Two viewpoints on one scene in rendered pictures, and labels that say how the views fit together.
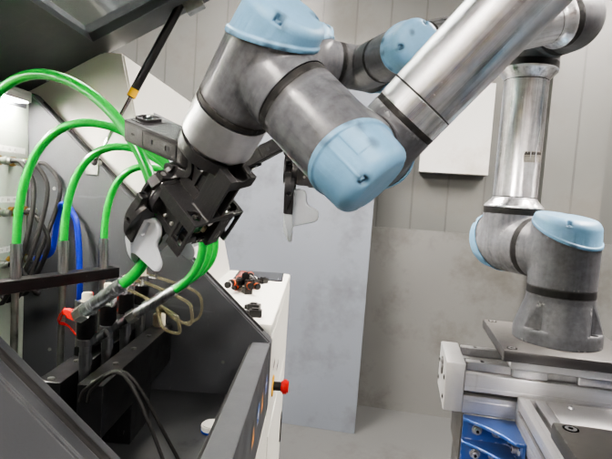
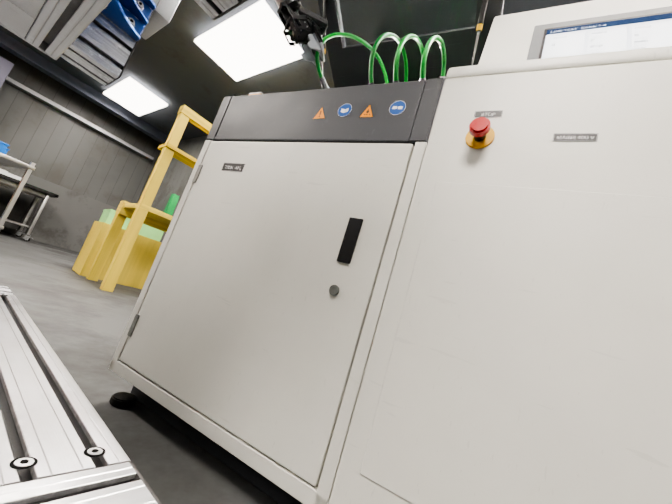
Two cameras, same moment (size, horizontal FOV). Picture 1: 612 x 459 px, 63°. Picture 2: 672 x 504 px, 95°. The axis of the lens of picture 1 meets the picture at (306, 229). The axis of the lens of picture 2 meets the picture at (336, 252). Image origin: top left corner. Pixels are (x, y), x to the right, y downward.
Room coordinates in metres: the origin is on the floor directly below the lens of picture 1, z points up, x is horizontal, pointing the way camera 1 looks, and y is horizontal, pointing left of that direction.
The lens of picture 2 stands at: (1.27, -0.51, 0.40)
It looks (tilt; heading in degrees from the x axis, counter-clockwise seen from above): 11 degrees up; 118
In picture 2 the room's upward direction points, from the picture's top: 17 degrees clockwise
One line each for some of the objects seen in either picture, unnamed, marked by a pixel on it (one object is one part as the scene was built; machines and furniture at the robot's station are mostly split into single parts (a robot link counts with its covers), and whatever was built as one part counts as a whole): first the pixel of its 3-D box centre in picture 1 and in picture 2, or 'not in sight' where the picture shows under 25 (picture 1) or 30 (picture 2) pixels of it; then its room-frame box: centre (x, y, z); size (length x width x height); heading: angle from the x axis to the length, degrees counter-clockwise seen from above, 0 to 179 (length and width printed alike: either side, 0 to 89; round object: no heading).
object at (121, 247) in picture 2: not in sight; (188, 219); (-1.87, 1.79, 0.89); 1.37 x 1.22 x 1.79; 79
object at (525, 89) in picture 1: (521, 139); not in sight; (1.04, -0.43, 1.41); 0.15 x 0.12 x 0.55; 21
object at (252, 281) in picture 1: (247, 279); not in sight; (1.49, 0.16, 1.01); 0.23 x 0.11 x 0.06; 179
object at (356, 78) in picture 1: (367, 66); not in sight; (0.89, -0.09, 1.50); 0.11 x 0.11 x 0.08; 21
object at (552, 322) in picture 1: (558, 312); not in sight; (0.91, -0.47, 1.09); 0.15 x 0.15 x 0.10
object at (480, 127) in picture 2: (280, 386); (479, 130); (1.20, 0.04, 0.80); 0.05 x 0.04 x 0.05; 179
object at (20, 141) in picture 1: (14, 209); not in sight; (1.00, 0.58, 1.20); 0.13 x 0.03 x 0.31; 179
